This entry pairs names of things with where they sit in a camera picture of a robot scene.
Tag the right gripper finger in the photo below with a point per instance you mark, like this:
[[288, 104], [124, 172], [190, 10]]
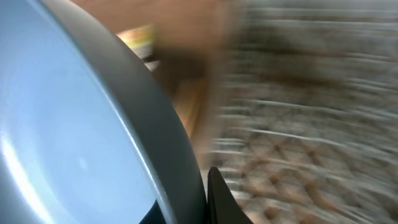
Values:
[[222, 207]]

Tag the dark blue plate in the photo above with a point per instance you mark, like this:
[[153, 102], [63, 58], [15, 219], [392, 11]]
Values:
[[87, 134]]

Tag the grey dishwasher rack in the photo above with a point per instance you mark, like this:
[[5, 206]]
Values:
[[306, 121]]

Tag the wooden chopstick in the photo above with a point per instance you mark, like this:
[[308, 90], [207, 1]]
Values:
[[187, 102]]

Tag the green orange snack wrapper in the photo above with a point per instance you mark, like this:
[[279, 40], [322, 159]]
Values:
[[140, 40]]

